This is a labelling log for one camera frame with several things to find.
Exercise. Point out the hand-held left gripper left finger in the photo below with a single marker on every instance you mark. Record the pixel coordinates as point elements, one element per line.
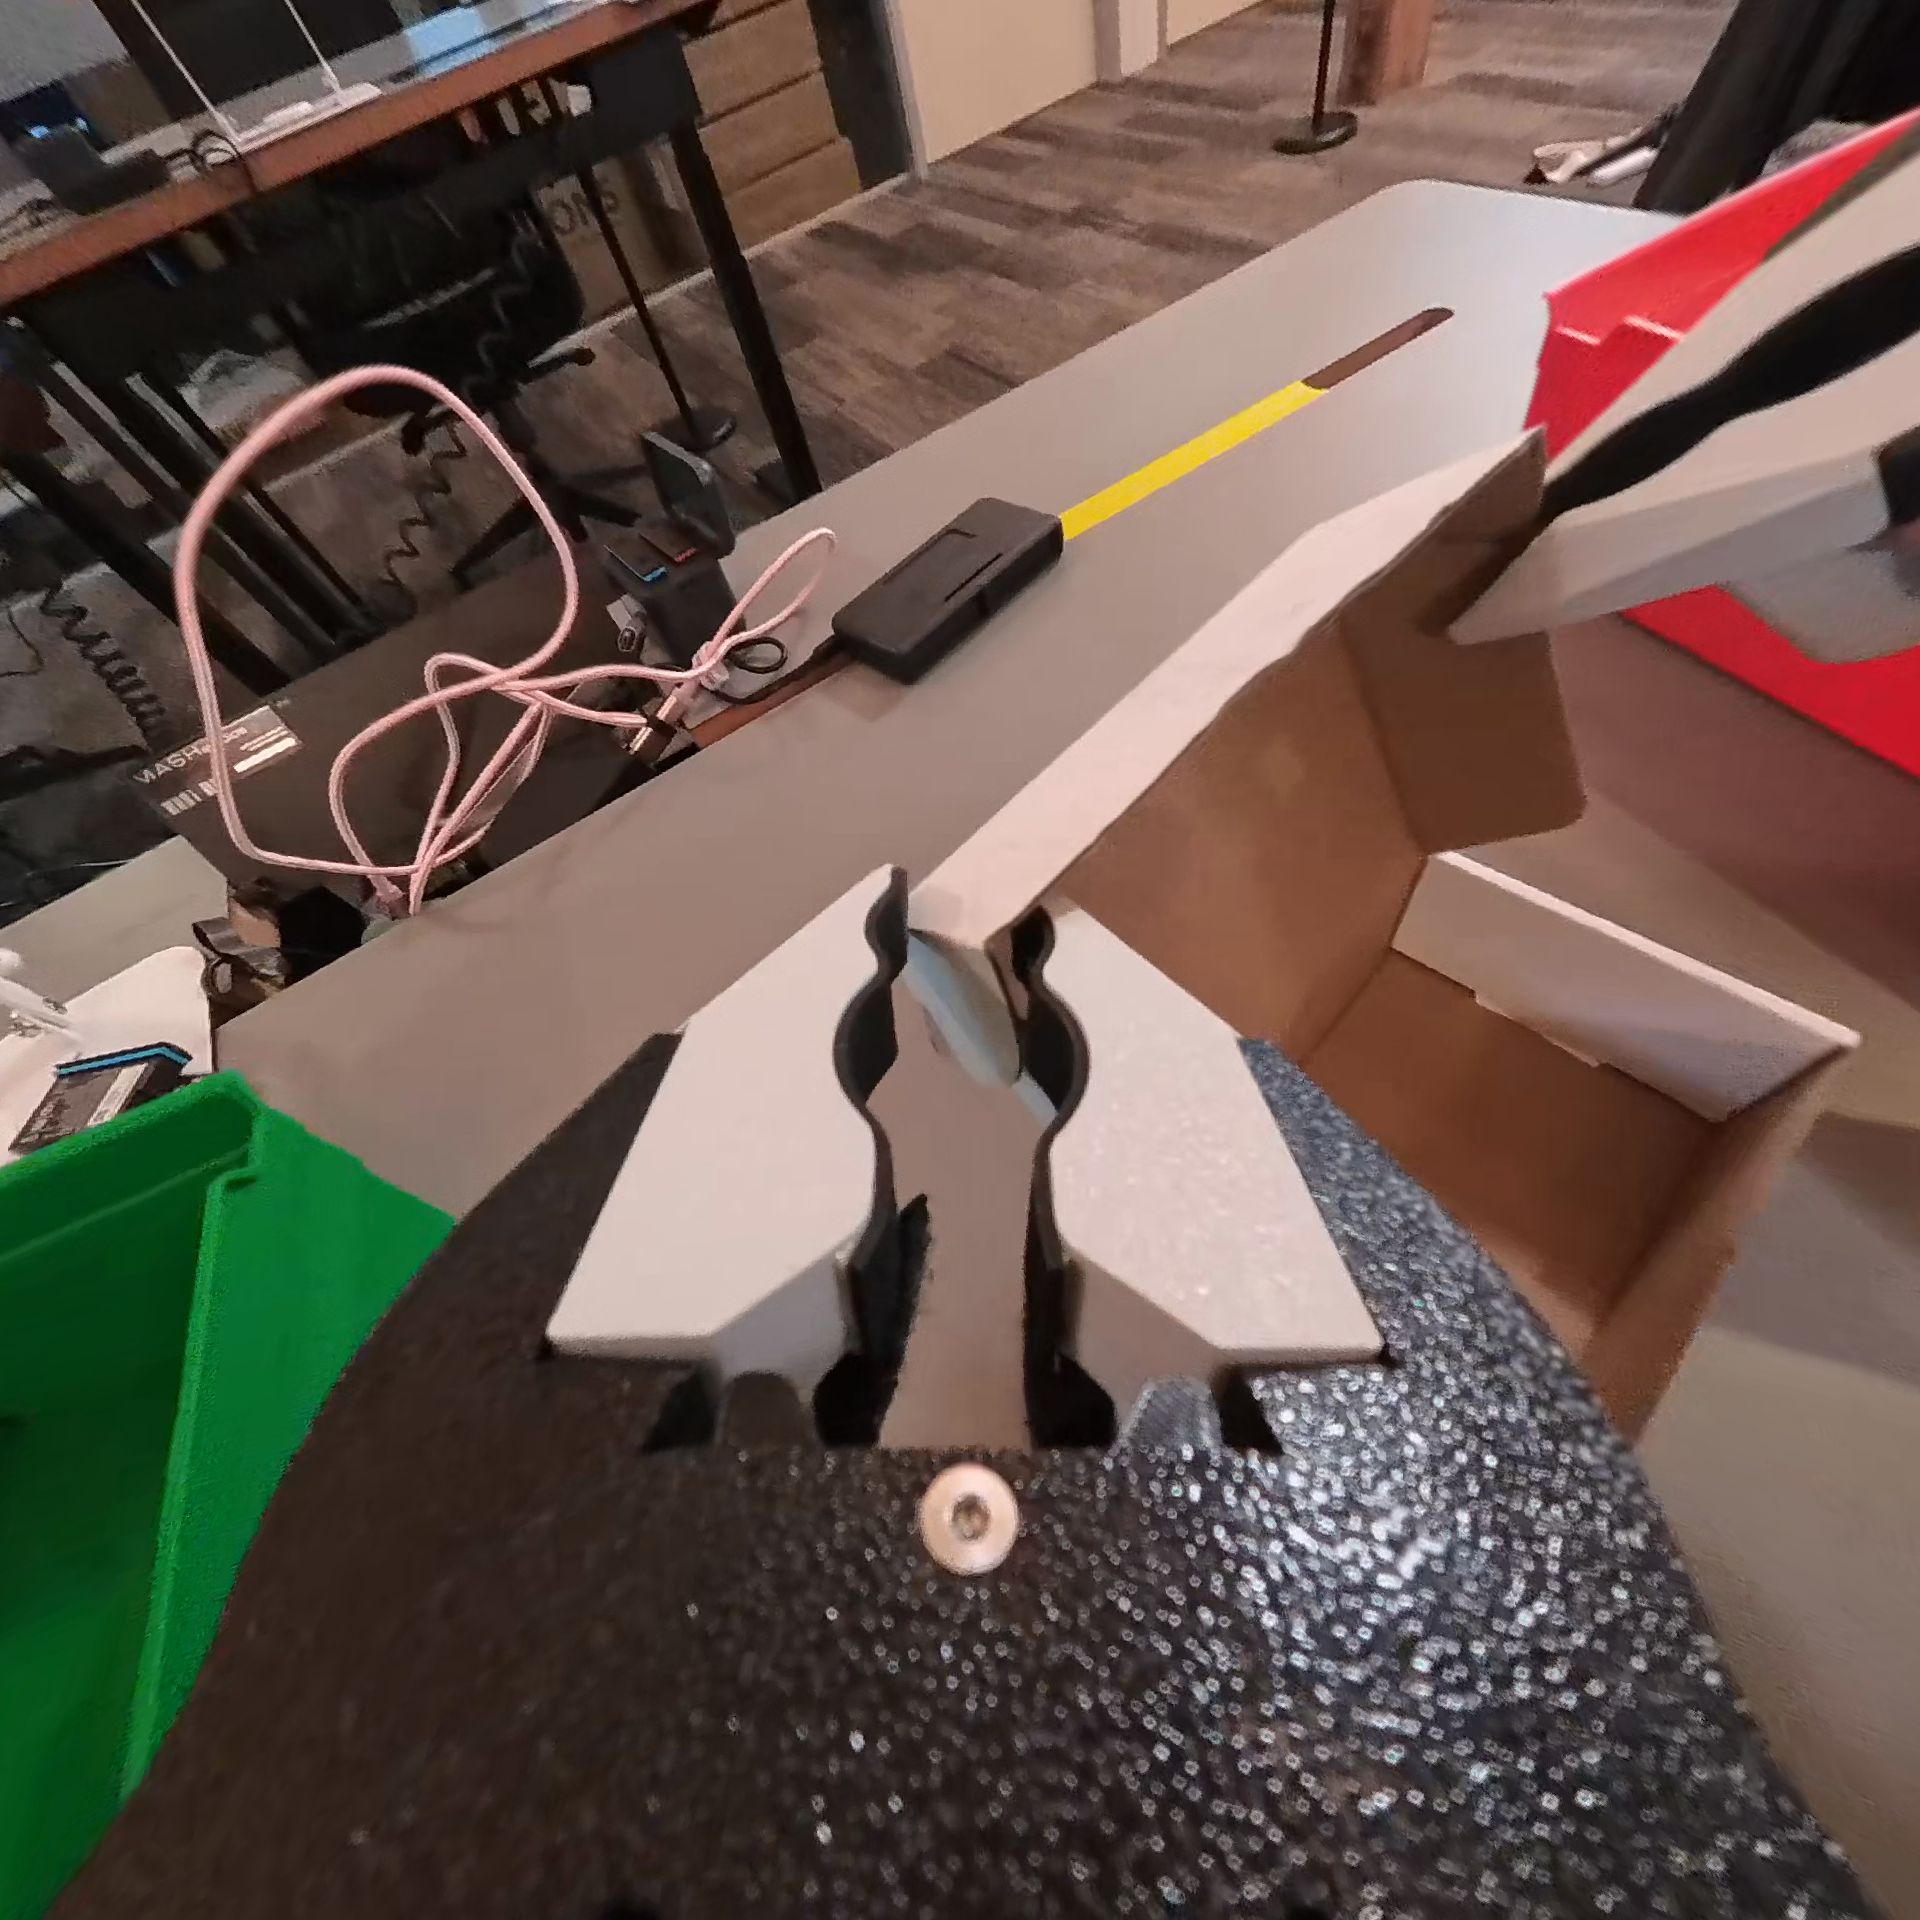
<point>706,1200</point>

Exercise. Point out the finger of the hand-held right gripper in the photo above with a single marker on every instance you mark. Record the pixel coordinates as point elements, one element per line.
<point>1680,557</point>
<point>1799,317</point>

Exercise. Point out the black office chair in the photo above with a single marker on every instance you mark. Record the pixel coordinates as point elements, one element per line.
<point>451,301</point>

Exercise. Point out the white cardboard box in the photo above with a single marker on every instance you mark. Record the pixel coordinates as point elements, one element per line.
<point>1277,780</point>

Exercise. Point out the black rectangular device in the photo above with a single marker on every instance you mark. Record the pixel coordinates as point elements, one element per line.
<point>944,585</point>

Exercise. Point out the red plastic bin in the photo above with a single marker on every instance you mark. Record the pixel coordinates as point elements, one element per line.
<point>1613,345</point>

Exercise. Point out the black labelled case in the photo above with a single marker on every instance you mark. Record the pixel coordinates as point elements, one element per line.
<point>255,765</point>

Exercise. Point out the black charging dock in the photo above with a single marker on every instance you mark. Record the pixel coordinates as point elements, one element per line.
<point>682,480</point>

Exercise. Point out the yellow tape strip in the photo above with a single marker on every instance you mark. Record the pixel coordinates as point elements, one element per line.
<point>1186,457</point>

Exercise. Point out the green plastic bin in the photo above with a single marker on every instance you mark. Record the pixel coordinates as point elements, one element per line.
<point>119,1350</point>

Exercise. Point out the wooden desk with black legs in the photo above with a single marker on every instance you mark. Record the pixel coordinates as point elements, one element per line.
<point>375,119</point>

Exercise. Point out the black stanchion pole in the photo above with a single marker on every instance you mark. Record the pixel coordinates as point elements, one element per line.
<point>1318,128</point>

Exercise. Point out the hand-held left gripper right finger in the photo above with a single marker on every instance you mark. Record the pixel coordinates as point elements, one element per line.
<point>1200,1200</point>

